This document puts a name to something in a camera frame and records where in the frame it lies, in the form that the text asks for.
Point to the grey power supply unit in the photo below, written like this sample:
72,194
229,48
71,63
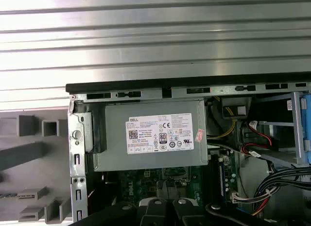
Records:
116,143

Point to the grey metal drive cage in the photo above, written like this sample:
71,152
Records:
297,128

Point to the grey parts rack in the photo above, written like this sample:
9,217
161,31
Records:
24,153

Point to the black RAM slot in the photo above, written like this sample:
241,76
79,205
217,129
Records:
216,182
222,179

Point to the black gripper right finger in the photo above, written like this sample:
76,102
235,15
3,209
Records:
184,215

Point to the black PC case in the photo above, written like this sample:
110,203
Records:
145,83

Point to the white power supply label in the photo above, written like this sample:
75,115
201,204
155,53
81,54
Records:
160,133

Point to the green motherboard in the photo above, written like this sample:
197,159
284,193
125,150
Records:
145,184

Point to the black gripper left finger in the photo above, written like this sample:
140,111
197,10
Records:
155,213

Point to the red white sticker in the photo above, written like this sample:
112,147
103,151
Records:
199,134

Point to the blue plastic disk carrier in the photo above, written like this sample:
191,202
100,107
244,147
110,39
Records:
306,128

